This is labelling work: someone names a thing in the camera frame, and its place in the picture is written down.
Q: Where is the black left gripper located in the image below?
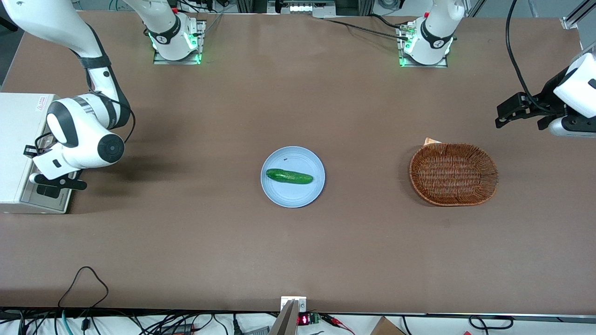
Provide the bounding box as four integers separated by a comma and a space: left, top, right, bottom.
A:
494, 68, 575, 131

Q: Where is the oven door with silver handle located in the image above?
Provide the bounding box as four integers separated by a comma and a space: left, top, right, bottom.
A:
21, 170, 77, 214

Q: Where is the white toaster oven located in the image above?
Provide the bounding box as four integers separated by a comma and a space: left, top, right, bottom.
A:
0, 92, 78, 215

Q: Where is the brown oval wicker basket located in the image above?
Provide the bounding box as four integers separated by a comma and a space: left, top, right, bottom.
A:
409, 142, 499, 207

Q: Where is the light blue round plate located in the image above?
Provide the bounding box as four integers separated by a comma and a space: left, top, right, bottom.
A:
260, 146, 326, 208

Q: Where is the green cucumber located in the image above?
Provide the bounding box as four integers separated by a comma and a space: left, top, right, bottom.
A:
265, 168, 314, 185

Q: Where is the silver control box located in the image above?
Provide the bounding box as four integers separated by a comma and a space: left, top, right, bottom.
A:
267, 0, 337, 19

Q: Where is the brown cardboard box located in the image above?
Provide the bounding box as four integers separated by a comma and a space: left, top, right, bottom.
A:
370, 316, 406, 335

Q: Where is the red alligator clip lead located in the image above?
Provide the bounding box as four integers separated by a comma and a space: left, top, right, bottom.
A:
321, 314, 355, 335

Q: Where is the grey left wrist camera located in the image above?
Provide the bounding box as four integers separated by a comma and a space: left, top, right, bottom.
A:
548, 116, 596, 138

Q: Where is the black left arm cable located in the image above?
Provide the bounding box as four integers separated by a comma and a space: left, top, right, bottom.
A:
505, 0, 552, 114

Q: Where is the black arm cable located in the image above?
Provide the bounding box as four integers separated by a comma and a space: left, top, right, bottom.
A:
23, 106, 136, 158
505, 0, 552, 114

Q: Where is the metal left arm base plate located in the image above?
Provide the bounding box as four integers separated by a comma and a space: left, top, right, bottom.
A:
397, 21, 449, 69

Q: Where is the aluminium frame profile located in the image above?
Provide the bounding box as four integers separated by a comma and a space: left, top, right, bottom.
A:
561, 0, 596, 31

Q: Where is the thick black table cable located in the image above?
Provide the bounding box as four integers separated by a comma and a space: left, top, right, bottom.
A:
368, 13, 410, 31

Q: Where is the thin black table cable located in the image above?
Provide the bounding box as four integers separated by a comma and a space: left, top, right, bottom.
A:
324, 18, 410, 40

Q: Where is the black coiled cable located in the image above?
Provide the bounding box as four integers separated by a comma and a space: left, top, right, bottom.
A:
468, 315, 514, 330

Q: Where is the aluminium camera pole mount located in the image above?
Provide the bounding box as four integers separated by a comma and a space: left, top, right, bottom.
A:
269, 296, 308, 335

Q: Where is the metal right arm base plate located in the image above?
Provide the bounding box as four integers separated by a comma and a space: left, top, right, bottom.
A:
153, 20, 206, 66

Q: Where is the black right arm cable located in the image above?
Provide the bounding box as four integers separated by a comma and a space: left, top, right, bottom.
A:
23, 106, 136, 158

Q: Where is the looped thin black cable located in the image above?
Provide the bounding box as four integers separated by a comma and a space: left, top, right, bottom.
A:
57, 266, 109, 308

